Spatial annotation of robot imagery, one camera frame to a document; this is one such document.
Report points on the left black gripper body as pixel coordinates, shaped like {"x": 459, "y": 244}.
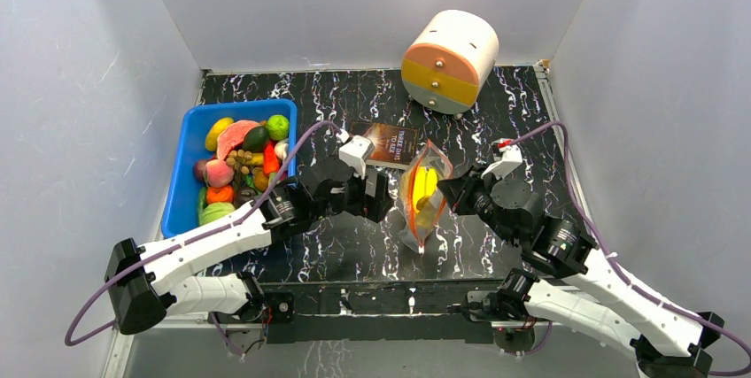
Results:
{"x": 352, "y": 201}

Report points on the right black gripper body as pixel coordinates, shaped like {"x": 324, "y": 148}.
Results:
{"x": 460, "y": 194}

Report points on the yellow toy banana bunch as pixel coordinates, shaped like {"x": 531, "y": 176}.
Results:
{"x": 424, "y": 186}

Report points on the clear zip top bag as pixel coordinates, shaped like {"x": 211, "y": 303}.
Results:
{"x": 420, "y": 225}

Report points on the dark green toy avocado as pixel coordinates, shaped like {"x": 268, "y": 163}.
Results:
{"x": 256, "y": 139}

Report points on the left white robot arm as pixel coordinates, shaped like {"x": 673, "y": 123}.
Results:
{"x": 152, "y": 281}

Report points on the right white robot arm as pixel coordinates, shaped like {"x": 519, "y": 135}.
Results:
{"x": 572, "y": 283}

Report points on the dark paperback book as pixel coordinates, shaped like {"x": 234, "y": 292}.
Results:
{"x": 394, "y": 147}

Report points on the green toy lime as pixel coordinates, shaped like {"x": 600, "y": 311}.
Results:
{"x": 278, "y": 127}

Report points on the orange toy tangerine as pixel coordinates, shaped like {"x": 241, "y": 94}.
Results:
{"x": 224, "y": 194}

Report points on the pink toy peach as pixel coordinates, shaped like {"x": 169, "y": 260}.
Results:
{"x": 218, "y": 173}

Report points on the pink toy watermelon slice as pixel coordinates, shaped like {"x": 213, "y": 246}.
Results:
{"x": 233, "y": 136}

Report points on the green toy cabbage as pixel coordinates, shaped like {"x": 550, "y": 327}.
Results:
{"x": 213, "y": 212}

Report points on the yellow toy mango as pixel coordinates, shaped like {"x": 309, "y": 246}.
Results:
{"x": 211, "y": 139}

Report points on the round three-drawer cabinet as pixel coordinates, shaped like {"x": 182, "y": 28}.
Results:
{"x": 446, "y": 66}

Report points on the blue plastic bin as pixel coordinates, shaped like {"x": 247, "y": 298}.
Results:
{"x": 180, "y": 213}

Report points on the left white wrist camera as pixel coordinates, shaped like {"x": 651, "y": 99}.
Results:
{"x": 354, "y": 151}

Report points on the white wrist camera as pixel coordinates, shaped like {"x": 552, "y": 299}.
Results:
{"x": 354, "y": 151}
{"x": 506, "y": 158}

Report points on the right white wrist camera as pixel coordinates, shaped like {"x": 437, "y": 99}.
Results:
{"x": 506, "y": 158}

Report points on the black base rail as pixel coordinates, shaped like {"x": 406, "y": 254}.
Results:
{"x": 299, "y": 312}

